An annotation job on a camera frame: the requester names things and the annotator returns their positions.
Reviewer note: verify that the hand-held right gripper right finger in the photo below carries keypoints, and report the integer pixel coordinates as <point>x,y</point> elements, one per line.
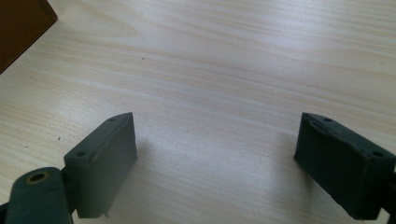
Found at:
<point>345,168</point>

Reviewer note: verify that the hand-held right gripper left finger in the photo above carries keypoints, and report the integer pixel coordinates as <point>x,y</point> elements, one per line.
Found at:
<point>102,168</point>

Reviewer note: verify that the brown wooden box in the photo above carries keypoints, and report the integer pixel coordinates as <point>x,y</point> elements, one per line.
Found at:
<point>18,28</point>

